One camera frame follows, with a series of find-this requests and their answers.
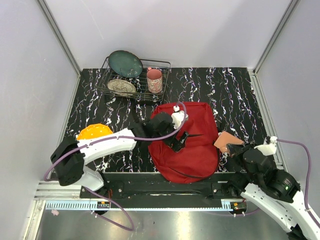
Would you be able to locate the dark wire dish rack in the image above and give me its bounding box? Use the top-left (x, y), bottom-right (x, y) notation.
top-left (96, 57), bottom-right (171, 102)

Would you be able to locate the aluminium frame rail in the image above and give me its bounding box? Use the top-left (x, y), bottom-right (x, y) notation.
top-left (33, 181), bottom-right (307, 211)

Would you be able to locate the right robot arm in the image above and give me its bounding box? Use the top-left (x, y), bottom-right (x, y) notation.
top-left (224, 137), bottom-right (320, 240)

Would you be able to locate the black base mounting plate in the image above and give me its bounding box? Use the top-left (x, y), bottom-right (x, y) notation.
top-left (79, 171), bottom-right (258, 200)

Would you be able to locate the teal round plate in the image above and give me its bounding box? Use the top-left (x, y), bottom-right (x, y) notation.
top-left (108, 50), bottom-right (143, 78)

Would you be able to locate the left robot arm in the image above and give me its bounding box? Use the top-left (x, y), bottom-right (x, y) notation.
top-left (50, 110), bottom-right (189, 198)

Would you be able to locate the pink leather wallet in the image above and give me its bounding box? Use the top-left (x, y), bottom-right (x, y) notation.
top-left (213, 131), bottom-right (245, 154)

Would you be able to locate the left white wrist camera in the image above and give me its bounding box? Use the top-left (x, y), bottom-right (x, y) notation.
top-left (171, 105), bottom-right (189, 130)

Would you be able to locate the orange yellow plate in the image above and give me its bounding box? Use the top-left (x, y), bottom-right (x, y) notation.
top-left (76, 123), bottom-right (113, 141)

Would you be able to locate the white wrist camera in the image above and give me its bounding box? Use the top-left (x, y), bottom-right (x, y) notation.
top-left (171, 105), bottom-right (189, 130)
top-left (254, 136), bottom-right (278, 156)

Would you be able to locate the beige patterned plate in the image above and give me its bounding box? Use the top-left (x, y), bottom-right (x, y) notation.
top-left (107, 79), bottom-right (137, 97)

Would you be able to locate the pink patterned mug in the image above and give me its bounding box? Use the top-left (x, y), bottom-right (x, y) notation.
top-left (146, 67), bottom-right (163, 94)

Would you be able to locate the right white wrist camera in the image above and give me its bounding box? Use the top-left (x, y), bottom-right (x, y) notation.
top-left (254, 136), bottom-right (278, 156)

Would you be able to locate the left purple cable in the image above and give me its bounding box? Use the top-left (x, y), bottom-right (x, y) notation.
top-left (43, 101), bottom-right (188, 231)

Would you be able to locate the red student backpack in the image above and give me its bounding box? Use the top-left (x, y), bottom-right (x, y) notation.
top-left (129, 101), bottom-right (221, 185)

